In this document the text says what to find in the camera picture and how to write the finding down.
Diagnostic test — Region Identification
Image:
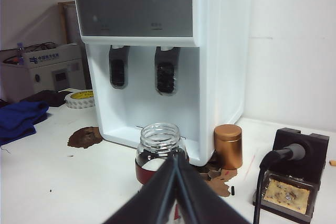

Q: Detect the blue cloth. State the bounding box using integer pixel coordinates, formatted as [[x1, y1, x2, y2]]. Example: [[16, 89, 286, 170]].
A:
[[0, 100, 50, 146]]

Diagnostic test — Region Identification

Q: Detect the plastic bottle with blue cap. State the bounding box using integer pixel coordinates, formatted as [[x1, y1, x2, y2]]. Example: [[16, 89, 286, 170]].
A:
[[16, 42, 25, 65]]

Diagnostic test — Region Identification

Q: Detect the white water dispenser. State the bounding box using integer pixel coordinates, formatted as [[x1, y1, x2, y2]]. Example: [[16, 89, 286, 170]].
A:
[[70, 0, 251, 167]]

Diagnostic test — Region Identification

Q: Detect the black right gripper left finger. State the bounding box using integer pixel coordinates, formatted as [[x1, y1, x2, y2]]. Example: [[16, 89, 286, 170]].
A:
[[103, 155, 176, 224]]

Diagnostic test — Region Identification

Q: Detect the glass bottle with red belts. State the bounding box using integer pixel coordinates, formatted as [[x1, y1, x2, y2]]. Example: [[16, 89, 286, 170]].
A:
[[135, 122, 190, 192]]

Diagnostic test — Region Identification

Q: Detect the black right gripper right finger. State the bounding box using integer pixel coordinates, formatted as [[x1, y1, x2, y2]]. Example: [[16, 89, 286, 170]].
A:
[[176, 155, 253, 224]]

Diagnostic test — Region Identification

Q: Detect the white cardboard box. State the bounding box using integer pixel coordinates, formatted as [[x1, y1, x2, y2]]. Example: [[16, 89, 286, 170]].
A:
[[0, 58, 88, 102]]

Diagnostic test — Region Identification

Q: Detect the yellow cleaning sponge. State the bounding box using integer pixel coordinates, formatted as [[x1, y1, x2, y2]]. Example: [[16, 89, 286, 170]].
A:
[[264, 178, 312, 216]]

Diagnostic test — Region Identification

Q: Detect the black flat pouch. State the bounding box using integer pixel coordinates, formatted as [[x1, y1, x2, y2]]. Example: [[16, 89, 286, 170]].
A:
[[22, 90, 73, 108]]

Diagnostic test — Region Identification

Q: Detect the white double-sided tape roll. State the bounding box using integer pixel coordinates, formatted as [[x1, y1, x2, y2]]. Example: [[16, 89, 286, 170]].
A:
[[65, 90, 96, 109]]

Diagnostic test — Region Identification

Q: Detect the grey dispenser lever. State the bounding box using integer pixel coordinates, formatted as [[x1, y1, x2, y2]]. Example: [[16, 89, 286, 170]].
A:
[[154, 46, 181, 96], [109, 45, 131, 90]]

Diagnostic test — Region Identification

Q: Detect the black soldering iron stand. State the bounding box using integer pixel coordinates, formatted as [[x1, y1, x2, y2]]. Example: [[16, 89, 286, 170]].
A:
[[252, 127, 330, 222]]

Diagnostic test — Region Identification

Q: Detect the copper tin can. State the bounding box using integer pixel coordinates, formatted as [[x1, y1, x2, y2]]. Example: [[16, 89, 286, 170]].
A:
[[214, 124, 244, 169]]

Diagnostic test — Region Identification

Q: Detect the white box with blue print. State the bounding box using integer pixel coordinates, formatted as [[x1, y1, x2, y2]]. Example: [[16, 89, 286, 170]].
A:
[[22, 42, 87, 68]]

